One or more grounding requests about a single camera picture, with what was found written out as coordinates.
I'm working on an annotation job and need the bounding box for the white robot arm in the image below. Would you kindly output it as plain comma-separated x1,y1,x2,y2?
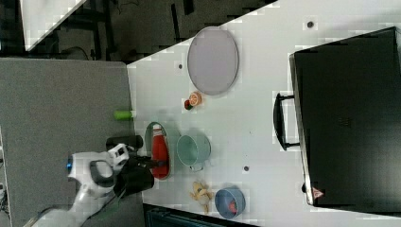
24,144,139,227

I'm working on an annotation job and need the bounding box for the red strawberry in bowl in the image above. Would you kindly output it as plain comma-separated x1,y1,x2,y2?
229,201,237,214

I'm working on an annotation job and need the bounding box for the red strawberry toy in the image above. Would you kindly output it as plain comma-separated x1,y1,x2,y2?
184,99,193,111

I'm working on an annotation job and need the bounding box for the large grey round plate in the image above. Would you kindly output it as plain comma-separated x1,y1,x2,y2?
187,26,239,96

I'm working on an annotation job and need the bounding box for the orange slice toy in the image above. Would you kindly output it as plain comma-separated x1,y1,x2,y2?
189,92,202,106

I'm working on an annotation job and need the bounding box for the yellow plush toy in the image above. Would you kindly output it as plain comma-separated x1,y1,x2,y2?
189,182,214,215

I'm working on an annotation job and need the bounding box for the green oval strainer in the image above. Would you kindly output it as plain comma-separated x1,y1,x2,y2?
145,122,172,181

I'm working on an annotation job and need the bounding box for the green metal mug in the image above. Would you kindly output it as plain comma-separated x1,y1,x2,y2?
177,131,211,172

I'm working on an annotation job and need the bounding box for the red ketchup bottle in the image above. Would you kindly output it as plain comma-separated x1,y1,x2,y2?
152,124,169,180

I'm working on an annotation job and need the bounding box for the blue bowl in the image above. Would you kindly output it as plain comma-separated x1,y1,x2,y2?
215,186,246,219

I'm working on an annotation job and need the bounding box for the black toaster oven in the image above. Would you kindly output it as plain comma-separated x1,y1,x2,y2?
289,26,401,217

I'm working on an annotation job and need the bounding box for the grey fabric board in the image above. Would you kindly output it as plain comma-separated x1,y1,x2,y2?
0,58,133,227

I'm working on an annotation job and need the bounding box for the green cylinder object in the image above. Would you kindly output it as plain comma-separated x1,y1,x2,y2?
113,111,136,120

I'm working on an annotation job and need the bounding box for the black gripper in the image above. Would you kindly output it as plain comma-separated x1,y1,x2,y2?
113,156,166,198

